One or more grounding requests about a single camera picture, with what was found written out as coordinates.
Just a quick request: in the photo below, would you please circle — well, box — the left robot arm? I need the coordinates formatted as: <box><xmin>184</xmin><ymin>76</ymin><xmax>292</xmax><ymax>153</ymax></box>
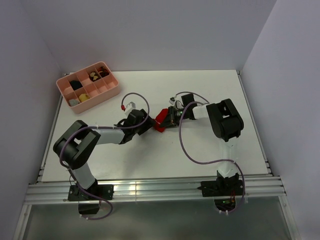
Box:
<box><xmin>53</xmin><ymin>109</ymin><xmax>156</xmax><ymax>200</ymax></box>

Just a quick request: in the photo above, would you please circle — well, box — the dark red-black rolled sock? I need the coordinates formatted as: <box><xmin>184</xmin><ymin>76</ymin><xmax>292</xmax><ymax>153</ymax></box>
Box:
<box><xmin>98</xmin><ymin>66</ymin><xmax>110</xmax><ymax>78</ymax></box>

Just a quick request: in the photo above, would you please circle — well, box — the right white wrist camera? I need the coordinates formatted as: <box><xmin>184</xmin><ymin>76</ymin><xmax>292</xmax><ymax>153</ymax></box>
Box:
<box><xmin>169</xmin><ymin>95</ymin><xmax>183</xmax><ymax>109</ymax></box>

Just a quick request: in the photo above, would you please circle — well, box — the grey rolled sock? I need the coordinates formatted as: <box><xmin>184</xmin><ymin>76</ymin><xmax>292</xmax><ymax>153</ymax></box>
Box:
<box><xmin>68</xmin><ymin>99</ymin><xmax>79</xmax><ymax>107</ymax></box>

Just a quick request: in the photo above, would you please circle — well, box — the pink plastic divided organizer box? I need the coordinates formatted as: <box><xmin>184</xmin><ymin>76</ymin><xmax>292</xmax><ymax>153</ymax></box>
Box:
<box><xmin>56</xmin><ymin>61</ymin><xmax>120</xmax><ymax>114</ymax></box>

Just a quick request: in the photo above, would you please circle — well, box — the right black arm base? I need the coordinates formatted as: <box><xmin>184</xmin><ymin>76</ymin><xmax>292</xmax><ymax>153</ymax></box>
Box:
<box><xmin>197</xmin><ymin>175</ymin><xmax>245</xmax><ymax>215</ymax></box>

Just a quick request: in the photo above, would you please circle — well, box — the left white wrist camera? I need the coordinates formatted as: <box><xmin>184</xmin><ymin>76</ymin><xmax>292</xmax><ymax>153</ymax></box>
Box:
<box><xmin>121</xmin><ymin>101</ymin><xmax>136</xmax><ymax>116</ymax></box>

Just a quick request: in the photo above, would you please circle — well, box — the aluminium front frame rail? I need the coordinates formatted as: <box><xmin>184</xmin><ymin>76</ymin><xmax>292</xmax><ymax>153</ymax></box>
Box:
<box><xmin>23</xmin><ymin>175</ymin><xmax>286</xmax><ymax>205</ymax></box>

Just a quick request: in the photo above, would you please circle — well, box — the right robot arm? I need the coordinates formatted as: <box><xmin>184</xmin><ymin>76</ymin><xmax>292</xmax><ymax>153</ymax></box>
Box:
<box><xmin>154</xmin><ymin>91</ymin><xmax>244</xmax><ymax>195</ymax></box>

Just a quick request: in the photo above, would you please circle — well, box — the brown and cream rolled sock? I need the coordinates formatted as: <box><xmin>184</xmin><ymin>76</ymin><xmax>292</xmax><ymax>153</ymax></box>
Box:
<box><xmin>89</xmin><ymin>71</ymin><xmax>100</xmax><ymax>82</ymax></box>

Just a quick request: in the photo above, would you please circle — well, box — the yellow rolled sock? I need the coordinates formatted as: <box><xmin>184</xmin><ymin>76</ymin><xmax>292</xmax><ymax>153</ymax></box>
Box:
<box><xmin>78</xmin><ymin>93</ymin><xmax>90</xmax><ymax>103</ymax></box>

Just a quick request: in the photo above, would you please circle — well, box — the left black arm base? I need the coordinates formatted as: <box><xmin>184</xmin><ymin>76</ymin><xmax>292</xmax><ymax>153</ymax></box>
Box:
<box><xmin>67</xmin><ymin>184</ymin><xmax>114</xmax><ymax>220</ymax></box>

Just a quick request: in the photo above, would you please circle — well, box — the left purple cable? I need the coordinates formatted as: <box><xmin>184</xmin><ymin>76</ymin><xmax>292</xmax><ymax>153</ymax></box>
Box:
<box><xmin>59</xmin><ymin>92</ymin><xmax>150</xmax><ymax>221</ymax></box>

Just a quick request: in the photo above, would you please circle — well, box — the red Santa sock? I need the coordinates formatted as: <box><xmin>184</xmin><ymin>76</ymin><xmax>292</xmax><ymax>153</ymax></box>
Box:
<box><xmin>153</xmin><ymin>108</ymin><xmax>169</xmax><ymax>133</ymax></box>

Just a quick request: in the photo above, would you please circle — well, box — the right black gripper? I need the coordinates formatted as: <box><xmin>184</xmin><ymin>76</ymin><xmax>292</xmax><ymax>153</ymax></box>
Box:
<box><xmin>160</xmin><ymin>106</ymin><xmax>188</xmax><ymax>129</ymax></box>

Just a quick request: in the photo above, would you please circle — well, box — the black rolled sock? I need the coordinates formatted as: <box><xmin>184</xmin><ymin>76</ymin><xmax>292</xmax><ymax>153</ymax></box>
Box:
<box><xmin>69</xmin><ymin>80</ymin><xmax>83</xmax><ymax>91</ymax></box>

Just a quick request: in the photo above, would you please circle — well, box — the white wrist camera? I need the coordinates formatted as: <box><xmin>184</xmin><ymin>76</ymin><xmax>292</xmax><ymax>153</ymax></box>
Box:
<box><xmin>169</xmin><ymin>95</ymin><xmax>183</xmax><ymax>109</ymax></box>
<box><xmin>121</xmin><ymin>101</ymin><xmax>136</xmax><ymax>116</ymax></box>

